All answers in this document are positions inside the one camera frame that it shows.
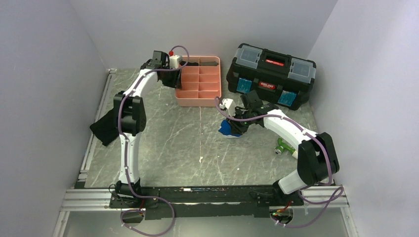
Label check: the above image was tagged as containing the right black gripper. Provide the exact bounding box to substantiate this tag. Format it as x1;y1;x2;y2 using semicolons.
226;108;252;135

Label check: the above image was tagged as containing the blue underwear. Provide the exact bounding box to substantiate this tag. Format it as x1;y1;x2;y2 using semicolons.
218;119;241;138

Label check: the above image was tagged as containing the pink divided organizer tray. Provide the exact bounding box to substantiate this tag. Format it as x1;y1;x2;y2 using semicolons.
175;56;222;107

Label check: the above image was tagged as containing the black underwear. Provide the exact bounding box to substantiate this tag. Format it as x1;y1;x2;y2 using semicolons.
89;110;119;146

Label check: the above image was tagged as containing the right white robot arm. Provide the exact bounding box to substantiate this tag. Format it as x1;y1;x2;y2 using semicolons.
220;91;339;205

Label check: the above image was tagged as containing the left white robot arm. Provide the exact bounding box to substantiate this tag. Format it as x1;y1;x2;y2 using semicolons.
113;50;182;207

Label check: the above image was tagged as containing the rolled grey cloth in tray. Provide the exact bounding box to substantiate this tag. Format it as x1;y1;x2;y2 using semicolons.
199;58;219;67

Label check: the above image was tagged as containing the green white tool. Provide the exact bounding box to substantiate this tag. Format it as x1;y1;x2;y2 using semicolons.
274;137;298;159

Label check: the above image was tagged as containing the black toolbox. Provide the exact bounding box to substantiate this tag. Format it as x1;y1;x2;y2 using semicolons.
226;43;317;111

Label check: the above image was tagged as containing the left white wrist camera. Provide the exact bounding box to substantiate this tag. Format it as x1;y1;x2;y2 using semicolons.
168;51;182;69

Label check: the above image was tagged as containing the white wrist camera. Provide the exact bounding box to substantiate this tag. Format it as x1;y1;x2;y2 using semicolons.
219;98;236;117
168;51;182;69

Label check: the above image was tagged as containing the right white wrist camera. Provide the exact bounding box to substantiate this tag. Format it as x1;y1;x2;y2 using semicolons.
219;98;236;117

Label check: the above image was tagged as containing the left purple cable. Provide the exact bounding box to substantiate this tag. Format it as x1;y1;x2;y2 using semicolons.
117;45;191;237

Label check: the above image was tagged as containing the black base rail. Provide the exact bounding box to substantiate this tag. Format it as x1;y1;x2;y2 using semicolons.
109;185;303;220

